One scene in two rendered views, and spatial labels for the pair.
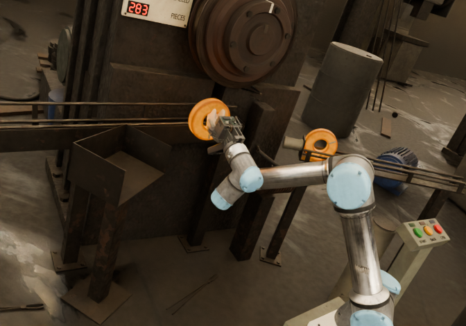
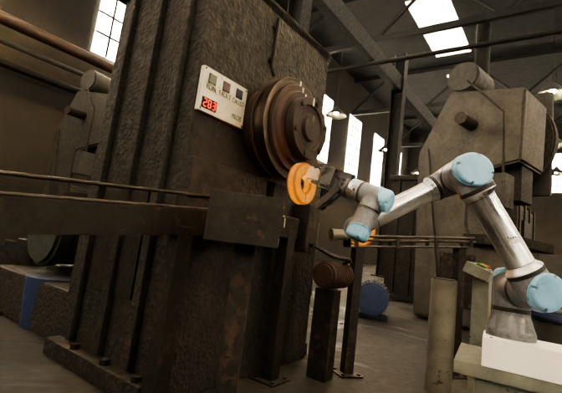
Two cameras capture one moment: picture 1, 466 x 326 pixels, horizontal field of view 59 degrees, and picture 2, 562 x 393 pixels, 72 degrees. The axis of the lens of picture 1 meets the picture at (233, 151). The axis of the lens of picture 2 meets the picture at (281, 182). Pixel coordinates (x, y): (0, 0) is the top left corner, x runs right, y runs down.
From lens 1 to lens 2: 0.95 m
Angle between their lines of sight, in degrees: 36
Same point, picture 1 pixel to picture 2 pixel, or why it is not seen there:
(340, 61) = not seen: hidden behind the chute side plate
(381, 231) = (448, 283)
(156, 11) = (222, 109)
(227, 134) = (339, 176)
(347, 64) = not seen: hidden behind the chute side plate
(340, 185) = (470, 166)
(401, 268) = (481, 309)
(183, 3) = (239, 106)
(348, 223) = (485, 202)
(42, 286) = not seen: outside the picture
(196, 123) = (297, 183)
